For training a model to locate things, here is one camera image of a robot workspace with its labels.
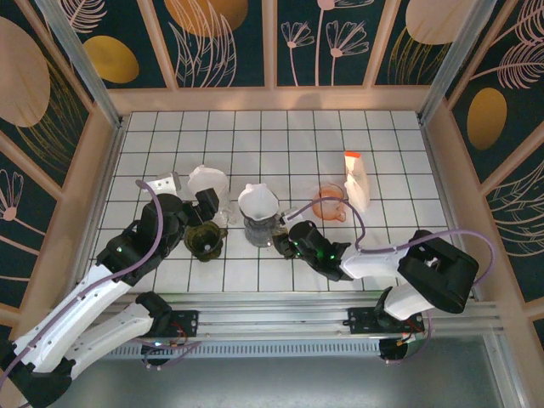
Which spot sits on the white paper coffee filter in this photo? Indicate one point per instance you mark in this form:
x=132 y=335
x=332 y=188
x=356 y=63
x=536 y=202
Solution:
x=204 y=180
x=257 y=202

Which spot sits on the clear plastic pitcher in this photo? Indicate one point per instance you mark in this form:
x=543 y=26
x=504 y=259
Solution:
x=226 y=214

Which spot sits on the clear plastic coffee dripper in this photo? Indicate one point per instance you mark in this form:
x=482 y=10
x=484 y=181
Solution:
x=225 y=193

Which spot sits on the gray transparent pitcher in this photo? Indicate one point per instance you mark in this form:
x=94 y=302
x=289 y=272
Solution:
x=257 y=240

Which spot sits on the green transparent coffee dripper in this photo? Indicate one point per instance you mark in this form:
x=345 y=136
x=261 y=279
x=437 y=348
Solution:
x=204 y=242

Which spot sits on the filter bag with orange top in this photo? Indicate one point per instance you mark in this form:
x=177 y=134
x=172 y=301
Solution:
x=356 y=187

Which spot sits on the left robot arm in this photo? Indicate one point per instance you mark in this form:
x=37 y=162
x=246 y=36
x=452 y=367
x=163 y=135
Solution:
x=76 y=306

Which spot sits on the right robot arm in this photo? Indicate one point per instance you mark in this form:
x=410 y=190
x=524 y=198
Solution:
x=374 y=263

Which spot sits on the orange transparent pitcher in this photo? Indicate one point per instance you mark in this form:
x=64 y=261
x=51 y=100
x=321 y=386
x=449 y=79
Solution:
x=327 y=194

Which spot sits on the aluminium frame rail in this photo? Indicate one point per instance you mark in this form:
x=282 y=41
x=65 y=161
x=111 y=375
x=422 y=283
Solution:
x=272 y=314

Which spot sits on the aluminium side rail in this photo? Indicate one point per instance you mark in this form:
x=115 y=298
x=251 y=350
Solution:
x=448 y=204
x=99 y=208

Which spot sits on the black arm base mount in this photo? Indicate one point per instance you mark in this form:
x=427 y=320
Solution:
x=189 y=319
x=361 y=321

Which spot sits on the aluminium corner post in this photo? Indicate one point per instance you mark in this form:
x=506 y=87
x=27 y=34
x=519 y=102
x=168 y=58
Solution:
x=454 y=59
x=78 y=59

